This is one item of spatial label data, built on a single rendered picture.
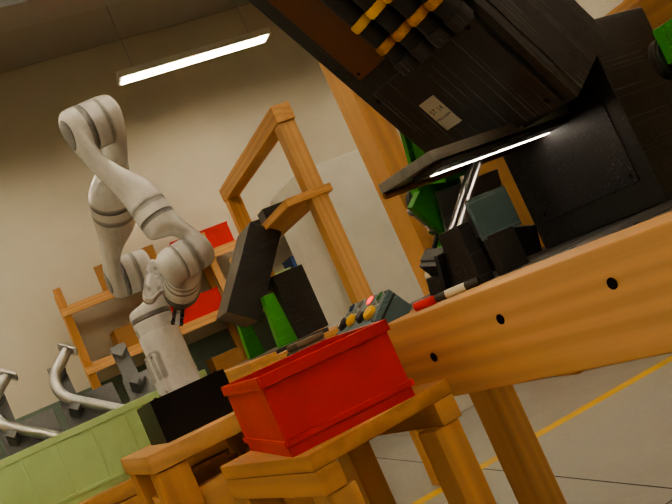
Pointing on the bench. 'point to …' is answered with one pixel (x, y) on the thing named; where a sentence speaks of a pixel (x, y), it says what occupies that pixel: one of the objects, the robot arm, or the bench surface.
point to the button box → (390, 308)
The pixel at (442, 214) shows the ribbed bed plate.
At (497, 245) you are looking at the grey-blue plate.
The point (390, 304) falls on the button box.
